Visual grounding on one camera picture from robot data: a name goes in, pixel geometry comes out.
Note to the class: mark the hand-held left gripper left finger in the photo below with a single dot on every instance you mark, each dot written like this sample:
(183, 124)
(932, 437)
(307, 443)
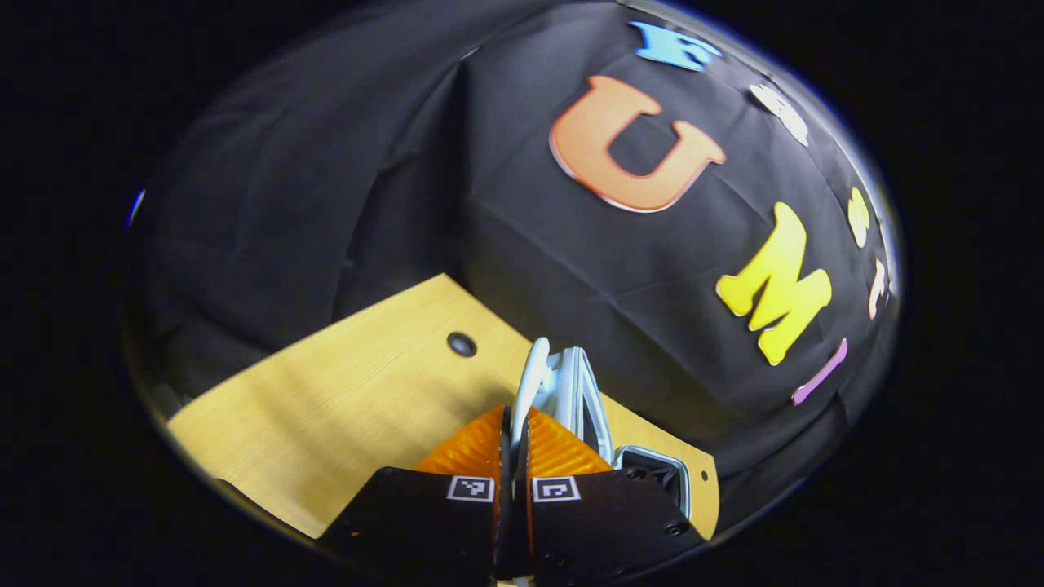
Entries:
(502, 530)

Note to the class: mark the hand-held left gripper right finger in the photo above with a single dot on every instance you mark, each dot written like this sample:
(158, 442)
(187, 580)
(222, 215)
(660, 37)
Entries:
(524, 530)

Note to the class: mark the light blue suitcase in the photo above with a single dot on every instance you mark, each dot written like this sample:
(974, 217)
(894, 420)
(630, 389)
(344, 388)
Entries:
(563, 383)

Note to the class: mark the black backdrop cloth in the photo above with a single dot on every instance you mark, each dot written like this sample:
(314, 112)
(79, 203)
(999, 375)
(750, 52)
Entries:
(326, 163)

